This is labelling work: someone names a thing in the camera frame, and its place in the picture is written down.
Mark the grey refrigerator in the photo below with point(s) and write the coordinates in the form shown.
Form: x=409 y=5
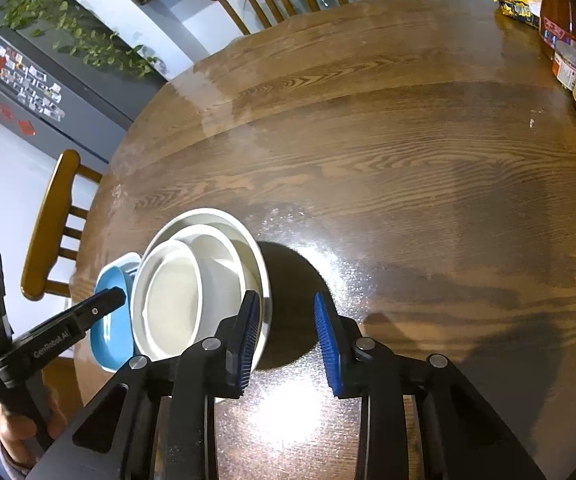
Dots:
x=77 y=105

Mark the cluster of fridge photo magnets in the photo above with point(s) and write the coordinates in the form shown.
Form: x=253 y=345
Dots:
x=27 y=82

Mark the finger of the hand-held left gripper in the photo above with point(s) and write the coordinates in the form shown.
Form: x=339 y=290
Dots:
x=105 y=305

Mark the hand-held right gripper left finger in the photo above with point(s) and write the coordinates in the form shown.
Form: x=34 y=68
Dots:
x=245 y=347

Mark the blue square plate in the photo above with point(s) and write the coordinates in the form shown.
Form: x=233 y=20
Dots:
x=110 y=340

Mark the person's left hand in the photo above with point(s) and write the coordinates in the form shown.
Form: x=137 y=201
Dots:
x=12 y=435

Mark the yellow snack bag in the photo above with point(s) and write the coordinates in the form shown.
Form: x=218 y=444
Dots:
x=518 y=7

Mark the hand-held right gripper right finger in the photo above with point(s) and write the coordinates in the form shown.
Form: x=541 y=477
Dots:
x=329 y=347

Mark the person's left forearm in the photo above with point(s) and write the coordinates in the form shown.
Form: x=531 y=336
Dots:
x=13 y=474

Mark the small white ramekin bowl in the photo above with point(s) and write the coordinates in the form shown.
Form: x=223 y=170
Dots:
x=170 y=305

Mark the red fridge sticker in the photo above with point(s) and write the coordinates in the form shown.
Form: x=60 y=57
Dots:
x=26 y=127
x=6 y=110

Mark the large white bowl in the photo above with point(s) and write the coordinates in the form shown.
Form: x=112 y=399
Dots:
x=263 y=280

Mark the hanging green vine plant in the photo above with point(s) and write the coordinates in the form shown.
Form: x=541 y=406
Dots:
x=82 y=40

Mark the medium white bowl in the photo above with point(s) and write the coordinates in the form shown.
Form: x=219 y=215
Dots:
x=222 y=260

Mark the small white-label jar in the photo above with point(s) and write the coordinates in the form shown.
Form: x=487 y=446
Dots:
x=567 y=67

